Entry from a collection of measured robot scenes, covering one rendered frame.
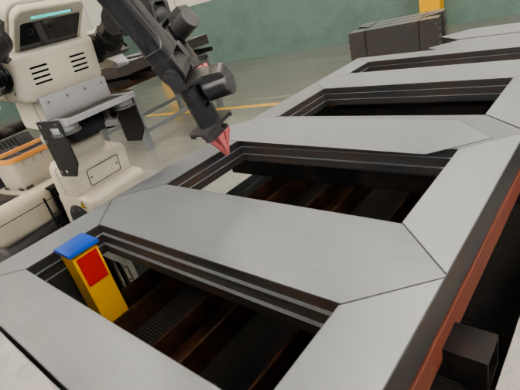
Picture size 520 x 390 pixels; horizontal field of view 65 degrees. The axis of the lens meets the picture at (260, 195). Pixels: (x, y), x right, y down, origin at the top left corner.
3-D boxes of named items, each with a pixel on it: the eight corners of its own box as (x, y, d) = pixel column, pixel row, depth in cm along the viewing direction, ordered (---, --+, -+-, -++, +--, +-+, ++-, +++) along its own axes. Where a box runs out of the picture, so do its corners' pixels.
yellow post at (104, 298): (135, 323, 83) (97, 245, 75) (114, 340, 80) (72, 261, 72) (122, 315, 87) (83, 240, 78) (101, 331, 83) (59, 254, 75)
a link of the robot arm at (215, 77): (169, 51, 92) (159, 73, 87) (213, 33, 88) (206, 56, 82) (196, 92, 100) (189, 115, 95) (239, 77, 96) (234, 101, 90)
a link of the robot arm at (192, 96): (179, 78, 96) (172, 90, 92) (204, 69, 93) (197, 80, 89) (193, 104, 100) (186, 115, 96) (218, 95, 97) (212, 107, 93)
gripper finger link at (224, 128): (242, 148, 104) (226, 118, 99) (225, 167, 100) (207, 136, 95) (224, 148, 108) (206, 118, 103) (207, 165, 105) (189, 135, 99)
